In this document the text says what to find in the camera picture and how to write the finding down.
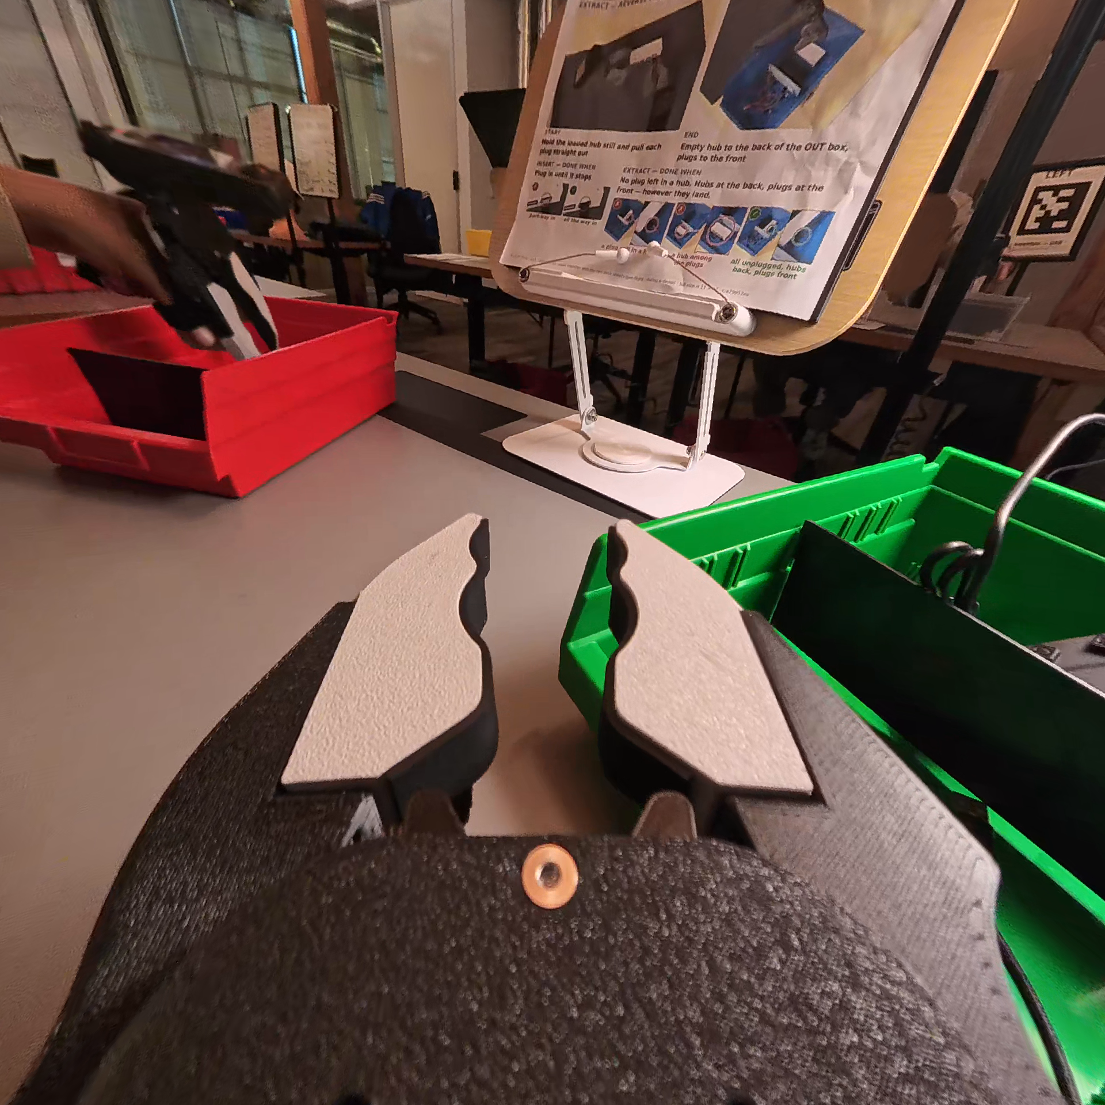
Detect instruction sheet on stand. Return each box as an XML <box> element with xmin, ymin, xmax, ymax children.
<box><xmin>496</xmin><ymin>0</ymin><xmax>1019</xmax><ymax>520</ymax></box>

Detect red ribbed crate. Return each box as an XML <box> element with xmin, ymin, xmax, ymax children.
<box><xmin>0</xmin><ymin>246</ymin><xmax>96</xmax><ymax>295</ymax></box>

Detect black usb hub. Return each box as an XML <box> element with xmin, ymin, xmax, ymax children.
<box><xmin>1027</xmin><ymin>633</ymin><xmax>1105</xmax><ymax>696</ymax></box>

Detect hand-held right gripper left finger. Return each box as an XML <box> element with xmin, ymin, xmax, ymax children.
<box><xmin>280</xmin><ymin>513</ymin><xmax>500</xmax><ymax>821</ymax></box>

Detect clear plastic container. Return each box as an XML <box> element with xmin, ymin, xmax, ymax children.
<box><xmin>949</xmin><ymin>294</ymin><xmax>1032</xmax><ymax>342</ymax></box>

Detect printed instruction sheet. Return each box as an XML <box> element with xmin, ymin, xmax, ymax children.
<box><xmin>498</xmin><ymin>0</ymin><xmax>963</xmax><ymax>323</ymax></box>

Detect black office chair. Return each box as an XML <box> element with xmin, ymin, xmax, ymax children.
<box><xmin>363</xmin><ymin>186</ymin><xmax>442</xmax><ymax>329</ymax></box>

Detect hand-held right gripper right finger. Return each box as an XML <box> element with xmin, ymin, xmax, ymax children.
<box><xmin>599</xmin><ymin>520</ymin><xmax>817</xmax><ymax>834</ymax></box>

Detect dark metal post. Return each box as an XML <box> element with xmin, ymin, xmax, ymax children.
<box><xmin>880</xmin><ymin>0</ymin><xmax>1105</xmax><ymax>463</ymax></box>

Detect green plastic bin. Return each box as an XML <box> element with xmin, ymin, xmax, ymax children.
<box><xmin>559</xmin><ymin>446</ymin><xmax>1105</xmax><ymax>1105</ymax></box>

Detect black white marker sign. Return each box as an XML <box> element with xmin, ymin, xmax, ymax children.
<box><xmin>1005</xmin><ymin>159</ymin><xmax>1105</xmax><ymax>265</ymax></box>

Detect red plastic bin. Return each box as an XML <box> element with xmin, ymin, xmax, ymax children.
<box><xmin>0</xmin><ymin>298</ymin><xmax>398</xmax><ymax>498</ymax></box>

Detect whiteboard on stand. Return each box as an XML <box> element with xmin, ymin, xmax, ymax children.
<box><xmin>246</xmin><ymin>104</ymin><xmax>285</xmax><ymax>187</ymax></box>
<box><xmin>286</xmin><ymin>104</ymin><xmax>339</xmax><ymax>200</ymax></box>

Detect black hub cable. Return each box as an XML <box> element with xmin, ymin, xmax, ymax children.
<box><xmin>919</xmin><ymin>415</ymin><xmax>1105</xmax><ymax>615</ymax></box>

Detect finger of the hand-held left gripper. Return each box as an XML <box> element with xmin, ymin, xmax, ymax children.
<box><xmin>226</xmin><ymin>259</ymin><xmax>279</xmax><ymax>350</ymax></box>
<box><xmin>206</xmin><ymin>286</ymin><xmax>260</xmax><ymax>362</ymax></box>

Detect person's left hand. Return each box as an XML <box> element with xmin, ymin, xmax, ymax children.
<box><xmin>17</xmin><ymin>186</ymin><xmax>173</xmax><ymax>304</ymax></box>

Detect black triangular panel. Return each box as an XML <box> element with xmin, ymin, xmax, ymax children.
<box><xmin>459</xmin><ymin>87</ymin><xmax>527</xmax><ymax>170</ymax></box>

